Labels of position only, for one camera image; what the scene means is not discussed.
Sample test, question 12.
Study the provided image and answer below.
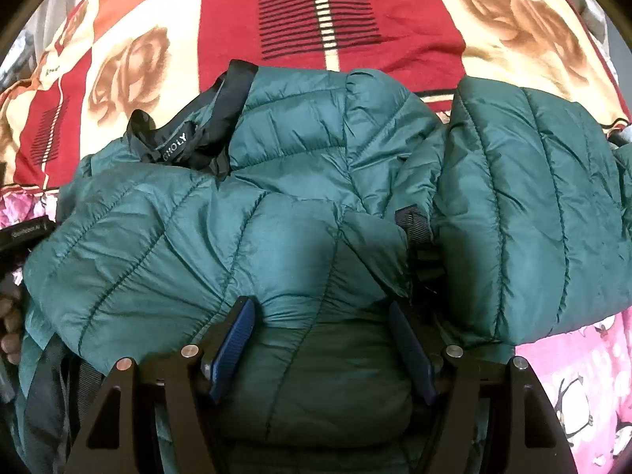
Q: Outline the floral bed sheet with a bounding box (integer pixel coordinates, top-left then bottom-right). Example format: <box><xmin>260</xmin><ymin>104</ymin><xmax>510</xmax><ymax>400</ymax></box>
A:
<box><xmin>0</xmin><ymin>0</ymin><xmax>80</xmax><ymax>94</ymax></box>

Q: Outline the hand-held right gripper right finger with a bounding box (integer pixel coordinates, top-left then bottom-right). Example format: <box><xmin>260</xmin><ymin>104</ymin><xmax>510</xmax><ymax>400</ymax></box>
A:
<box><xmin>387</xmin><ymin>300</ymin><xmax>578</xmax><ymax>474</ymax></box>

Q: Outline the pink penguin print blanket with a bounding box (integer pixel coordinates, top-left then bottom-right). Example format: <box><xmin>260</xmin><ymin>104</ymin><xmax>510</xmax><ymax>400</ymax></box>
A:
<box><xmin>0</xmin><ymin>190</ymin><xmax>632</xmax><ymax>474</ymax></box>

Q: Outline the light grey cloth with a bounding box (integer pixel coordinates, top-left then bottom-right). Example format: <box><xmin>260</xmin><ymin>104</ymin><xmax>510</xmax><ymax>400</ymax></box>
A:
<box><xmin>563</xmin><ymin>0</ymin><xmax>610</xmax><ymax>43</ymax></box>

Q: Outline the green puffer jacket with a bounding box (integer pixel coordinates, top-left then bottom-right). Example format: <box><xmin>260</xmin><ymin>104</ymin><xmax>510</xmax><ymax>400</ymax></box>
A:
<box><xmin>12</xmin><ymin>59</ymin><xmax>632</xmax><ymax>474</ymax></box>

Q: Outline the person's left hand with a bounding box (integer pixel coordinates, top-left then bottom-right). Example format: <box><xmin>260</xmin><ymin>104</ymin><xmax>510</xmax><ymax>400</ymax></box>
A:
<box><xmin>0</xmin><ymin>284</ymin><xmax>24</xmax><ymax>366</ymax></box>

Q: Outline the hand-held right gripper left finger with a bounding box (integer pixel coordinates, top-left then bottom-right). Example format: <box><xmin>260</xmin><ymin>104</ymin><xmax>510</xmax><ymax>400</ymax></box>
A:
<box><xmin>64</xmin><ymin>295</ymin><xmax>256</xmax><ymax>474</ymax></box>

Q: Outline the red rose print blanket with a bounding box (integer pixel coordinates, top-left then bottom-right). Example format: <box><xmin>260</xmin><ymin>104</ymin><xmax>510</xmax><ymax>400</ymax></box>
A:
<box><xmin>0</xmin><ymin>0</ymin><xmax>630</xmax><ymax>198</ymax></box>

